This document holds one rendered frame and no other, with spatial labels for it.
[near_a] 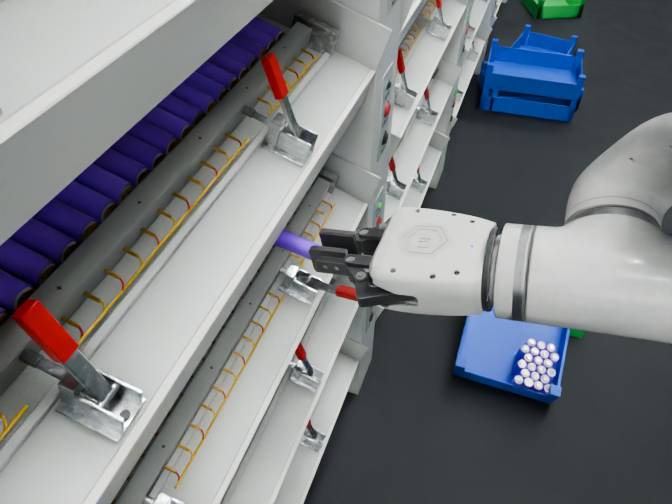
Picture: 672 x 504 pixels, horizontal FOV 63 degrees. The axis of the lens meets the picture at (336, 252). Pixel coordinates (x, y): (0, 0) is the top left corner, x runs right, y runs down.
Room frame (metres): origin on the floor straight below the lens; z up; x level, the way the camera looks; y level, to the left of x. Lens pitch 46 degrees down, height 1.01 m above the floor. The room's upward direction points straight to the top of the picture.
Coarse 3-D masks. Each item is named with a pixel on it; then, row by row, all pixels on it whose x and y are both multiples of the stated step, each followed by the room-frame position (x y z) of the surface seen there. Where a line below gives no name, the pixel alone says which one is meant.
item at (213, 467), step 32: (352, 192) 0.57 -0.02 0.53; (320, 224) 0.51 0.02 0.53; (352, 224) 0.52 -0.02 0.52; (288, 320) 0.36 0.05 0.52; (256, 352) 0.32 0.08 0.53; (288, 352) 0.32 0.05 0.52; (224, 384) 0.28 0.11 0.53; (256, 384) 0.28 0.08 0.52; (224, 416) 0.25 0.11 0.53; (256, 416) 0.25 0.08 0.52; (192, 448) 0.21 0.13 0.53; (224, 448) 0.22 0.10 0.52; (192, 480) 0.19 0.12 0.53; (224, 480) 0.19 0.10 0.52
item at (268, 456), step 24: (336, 312) 0.52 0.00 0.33; (312, 336) 0.47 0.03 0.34; (336, 336) 0.48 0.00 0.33; (312, 360) 0.43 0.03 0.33; (288, 384) 0.39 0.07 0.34; (312, 384) 0.39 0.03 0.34; (288, 408) 0.36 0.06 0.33; (312, 408) 0.36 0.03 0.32; (264, 432) 0.32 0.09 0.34; (288, 432) 0.33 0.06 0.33; (264, 456) 0.29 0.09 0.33; (288, 456) 0.30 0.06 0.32; (240, 480) 0.26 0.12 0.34; (264, 480) 0.26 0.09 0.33
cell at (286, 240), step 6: (282, 234) 0.40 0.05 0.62; (288, 234) 0.40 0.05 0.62; (294, 234) 0.40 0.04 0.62; (276, 240) 0.39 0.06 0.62; (282, 240) 0.39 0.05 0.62; (288, 240) 0.39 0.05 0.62; (294, 240) 0.39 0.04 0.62; (300, 240) 0.39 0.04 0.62; (306, 240) 0.39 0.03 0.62; (282, 246) 0.39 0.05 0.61; (288, 246) 0.39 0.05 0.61; (294, 246) 0.39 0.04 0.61; (300, 246) 0.39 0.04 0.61; (306, 246) 0.39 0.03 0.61; (294, 252) 0.39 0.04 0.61; (300, 252) 0.38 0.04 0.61; (306, 252) 0.38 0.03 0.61
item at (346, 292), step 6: (312, 276) 0.40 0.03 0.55; (306, 282) 0.40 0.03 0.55; (312, 282) 0.40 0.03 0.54; (318, 282) 0.40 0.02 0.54; (324, 282) 0.40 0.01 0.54; (318, 288) 0.39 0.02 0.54; (324, 288) 0.39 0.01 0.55; (330, 288) 0.39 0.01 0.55; (336, 288) 0.39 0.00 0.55; (342, 288) 0.39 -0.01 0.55; (348, 288) 0.39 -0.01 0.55; (354, 288) 0.39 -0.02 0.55; (336, 294) 0.38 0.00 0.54; (342, 294) 0.38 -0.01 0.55; (348, 294) 0.38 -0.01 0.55; (354, 294) 0.38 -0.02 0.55; (354, 300) 0.38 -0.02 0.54
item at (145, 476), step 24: (312, 192) 0.53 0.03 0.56; (312, 216) 0.51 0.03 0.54; (264, 264) 0.41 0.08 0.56; (264, 288) 0.38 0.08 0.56; (240, 312) 0.34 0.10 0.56; (240, 336) 0.32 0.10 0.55; (216, 360) 0.29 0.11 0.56; (192, 384) 0.26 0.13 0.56; (192, 408) 0.24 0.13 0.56; (168, 432) 0.21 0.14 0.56; (144, 456) 0.19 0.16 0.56; (168, 456) 0.20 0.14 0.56; (192, 456) 0.20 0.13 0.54; (144, 480) 0.17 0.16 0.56
